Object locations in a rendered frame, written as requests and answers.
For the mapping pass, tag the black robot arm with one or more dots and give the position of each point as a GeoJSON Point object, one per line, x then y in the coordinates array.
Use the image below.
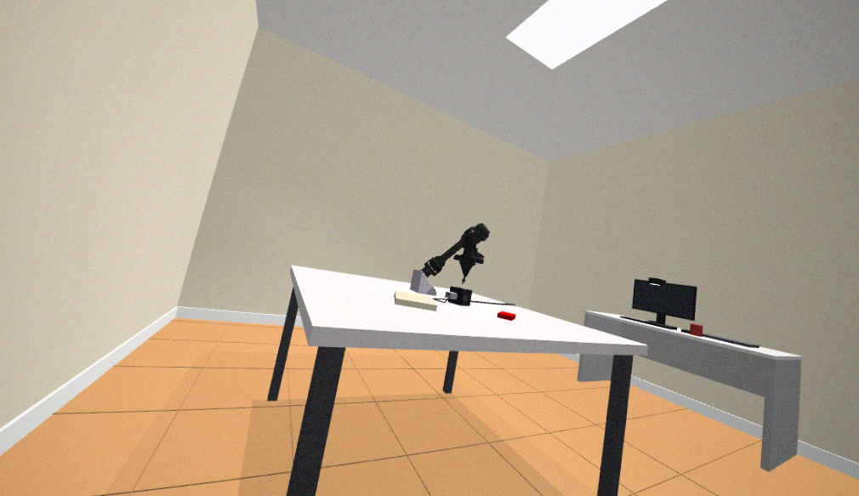
{"type": "Point", "coordinates": [479, 233]}

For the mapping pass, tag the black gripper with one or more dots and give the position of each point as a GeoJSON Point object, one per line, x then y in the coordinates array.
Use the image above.
{"type": "Point", "coordinates": [468, 259]}

